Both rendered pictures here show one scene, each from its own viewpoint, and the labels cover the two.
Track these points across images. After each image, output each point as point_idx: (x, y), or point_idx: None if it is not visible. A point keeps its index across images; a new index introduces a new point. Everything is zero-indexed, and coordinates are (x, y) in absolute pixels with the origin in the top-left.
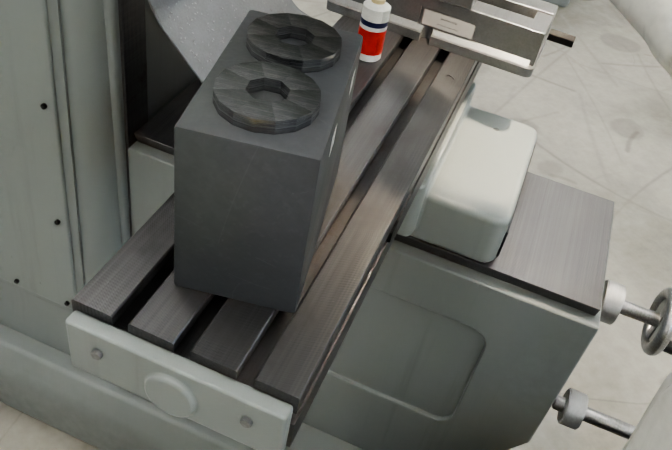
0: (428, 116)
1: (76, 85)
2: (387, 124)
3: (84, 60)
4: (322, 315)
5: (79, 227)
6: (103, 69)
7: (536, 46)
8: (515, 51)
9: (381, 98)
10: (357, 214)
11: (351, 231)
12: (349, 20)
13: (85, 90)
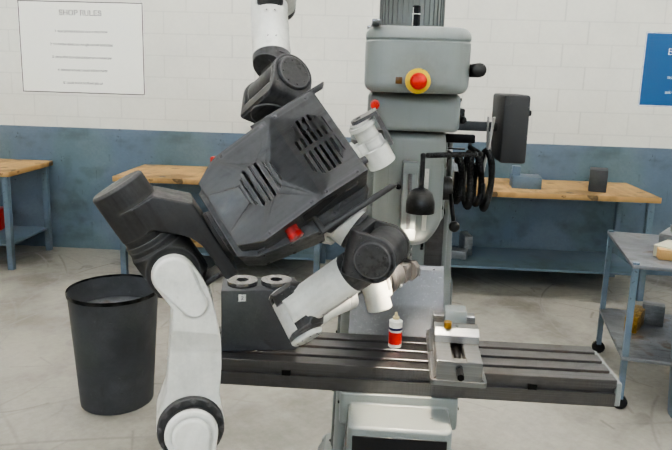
0: (359, 362)
1: (340, 324)
2: (342, 355)
3: (342, 314)
4: (223, 355)
5: (335, 396)
6: (346, 321)
7: (436, 367)
8: (435, 369)
9: (361, 352)
10: (277, 355)
11: (267, 355)
12: (423, 339)
13: (341, 327)
